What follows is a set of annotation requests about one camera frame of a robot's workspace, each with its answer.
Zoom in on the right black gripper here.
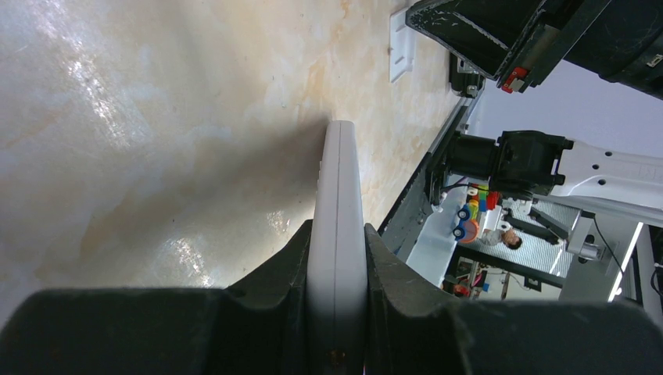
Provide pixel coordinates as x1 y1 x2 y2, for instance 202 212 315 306
405 0 612 95

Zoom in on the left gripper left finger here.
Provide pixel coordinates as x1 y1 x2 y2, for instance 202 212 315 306
1 221 312 374

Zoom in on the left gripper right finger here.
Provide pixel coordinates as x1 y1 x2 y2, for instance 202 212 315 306
364 224 662 374

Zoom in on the white remote control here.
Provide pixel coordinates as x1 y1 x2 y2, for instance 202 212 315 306
306 120 368 374

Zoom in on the white battery cover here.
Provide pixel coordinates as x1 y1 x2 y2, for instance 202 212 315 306
388 8 416 84

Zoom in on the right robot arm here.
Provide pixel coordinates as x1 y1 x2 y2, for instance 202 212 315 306
405 1 662 209

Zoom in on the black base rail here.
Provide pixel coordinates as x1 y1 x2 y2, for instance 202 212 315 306
378 52 488 255

